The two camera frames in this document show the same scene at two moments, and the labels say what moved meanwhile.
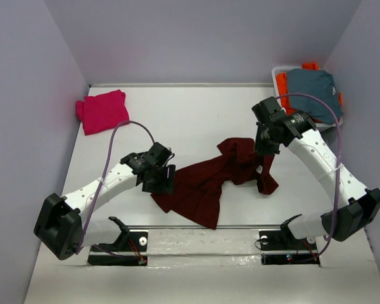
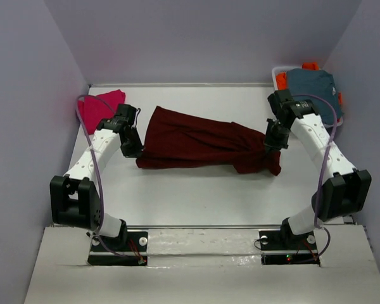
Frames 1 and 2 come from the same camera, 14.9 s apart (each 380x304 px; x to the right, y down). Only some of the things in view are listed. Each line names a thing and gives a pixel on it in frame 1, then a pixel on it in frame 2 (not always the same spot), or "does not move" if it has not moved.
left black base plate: x=132 y=240 does not move
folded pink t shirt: x=102 y=113 does not move
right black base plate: x=281 y=247 does not move
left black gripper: x=166 y=183 to x=135 y=151
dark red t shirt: x=198 y=187 to x=174 y=139
